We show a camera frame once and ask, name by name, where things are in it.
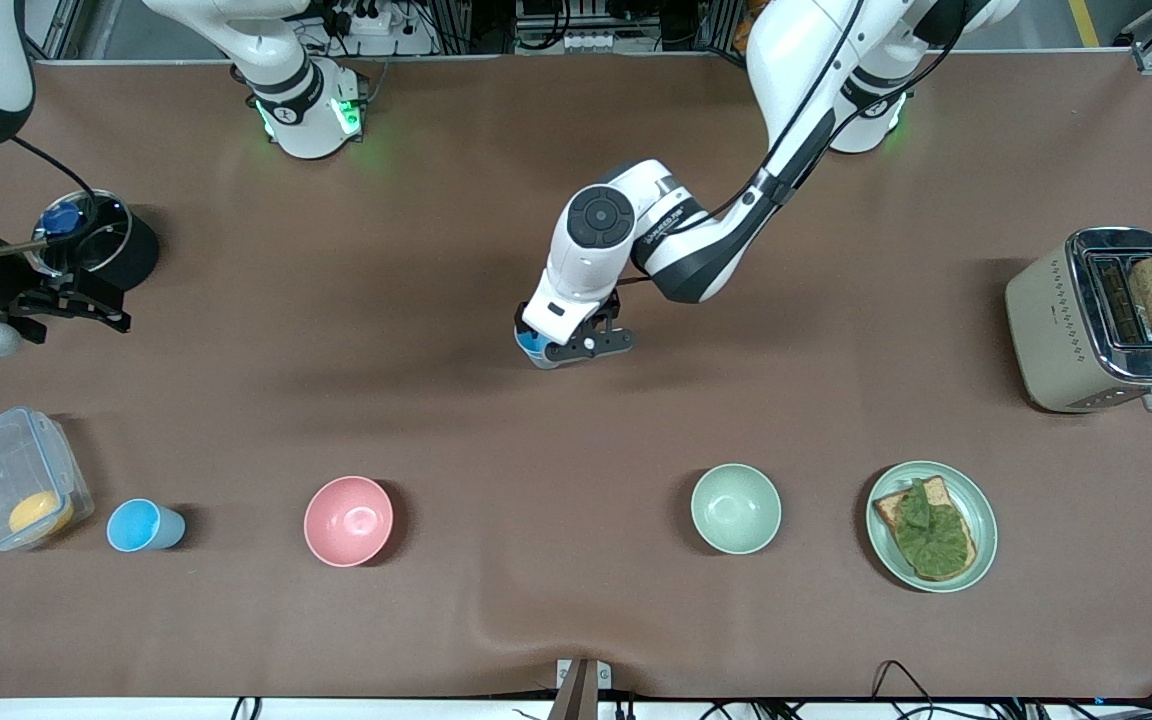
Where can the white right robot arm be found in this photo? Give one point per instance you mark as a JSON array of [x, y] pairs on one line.
[[286, 100]]

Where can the black cooking pot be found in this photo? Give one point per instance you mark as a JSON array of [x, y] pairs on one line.
[[141, 255]]

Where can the brown table cloth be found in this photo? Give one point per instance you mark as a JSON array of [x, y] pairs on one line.
[[576, 450]]

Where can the pale green plate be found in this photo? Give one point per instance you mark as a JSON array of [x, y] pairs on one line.
[[981, 510]]

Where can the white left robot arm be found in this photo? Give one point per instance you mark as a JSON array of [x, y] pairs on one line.
[[796, 60]]

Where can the pale green bowl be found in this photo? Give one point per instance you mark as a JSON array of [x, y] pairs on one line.
[[736, 508]]

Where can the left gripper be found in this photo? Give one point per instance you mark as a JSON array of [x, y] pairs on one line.
[[521, 315]]

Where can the green lettuce leaf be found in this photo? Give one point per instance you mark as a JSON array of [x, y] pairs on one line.
[[931, 540]]

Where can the silver beige toaster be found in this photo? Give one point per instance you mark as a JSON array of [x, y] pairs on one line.
[[1056, 330]]

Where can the glass pot lid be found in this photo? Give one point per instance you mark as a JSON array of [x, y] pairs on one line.
[[96, 235]]

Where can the toast slice under lettuce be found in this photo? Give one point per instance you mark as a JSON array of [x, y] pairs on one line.
[[888, 510]]

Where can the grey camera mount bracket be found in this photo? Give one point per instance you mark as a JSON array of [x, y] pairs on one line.
[[579, 690]]

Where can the white power strip with plugs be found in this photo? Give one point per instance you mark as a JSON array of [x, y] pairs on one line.
[[368, 20]]

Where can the pink bowl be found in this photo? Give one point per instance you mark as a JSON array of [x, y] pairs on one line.
[[348, 520]]

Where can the small white power strip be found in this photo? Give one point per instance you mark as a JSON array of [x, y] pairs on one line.
[[584, 42]]

